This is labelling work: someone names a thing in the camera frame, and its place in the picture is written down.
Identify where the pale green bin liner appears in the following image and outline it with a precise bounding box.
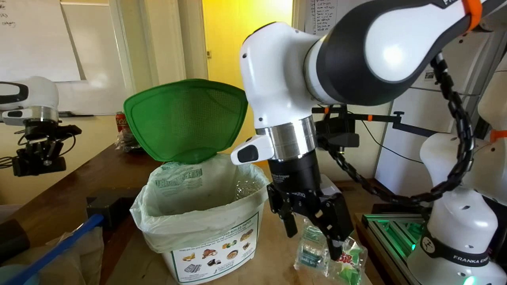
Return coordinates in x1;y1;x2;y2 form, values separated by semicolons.
129;155;272;256

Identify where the green bin lid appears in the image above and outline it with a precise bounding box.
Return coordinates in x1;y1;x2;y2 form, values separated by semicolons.
123;77;251;164

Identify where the green-lit metal control box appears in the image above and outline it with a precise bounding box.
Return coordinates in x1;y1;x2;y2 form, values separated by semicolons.
362;210;441;285

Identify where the white whiteboard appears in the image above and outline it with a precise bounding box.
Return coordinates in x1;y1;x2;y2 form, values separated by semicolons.
0;0;86;84

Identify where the dark wooden counter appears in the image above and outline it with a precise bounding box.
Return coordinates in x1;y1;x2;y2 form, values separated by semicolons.
0;141;156;266

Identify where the idle black gripper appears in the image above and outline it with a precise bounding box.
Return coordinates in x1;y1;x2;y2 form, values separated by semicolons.
13;123;85;179

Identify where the white compost bin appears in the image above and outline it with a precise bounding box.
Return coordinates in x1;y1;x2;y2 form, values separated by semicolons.
158;210;267;285

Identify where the blue stick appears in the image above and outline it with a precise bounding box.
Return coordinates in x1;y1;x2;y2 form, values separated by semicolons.
4;212;107;285

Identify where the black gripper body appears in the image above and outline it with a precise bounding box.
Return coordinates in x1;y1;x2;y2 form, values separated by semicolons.
267;152;346;218

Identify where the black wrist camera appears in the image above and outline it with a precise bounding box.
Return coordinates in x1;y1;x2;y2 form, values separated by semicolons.
316;115;364;150

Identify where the black bar with orange clips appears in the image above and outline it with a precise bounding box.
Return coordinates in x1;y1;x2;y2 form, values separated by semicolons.
311;103;441;139

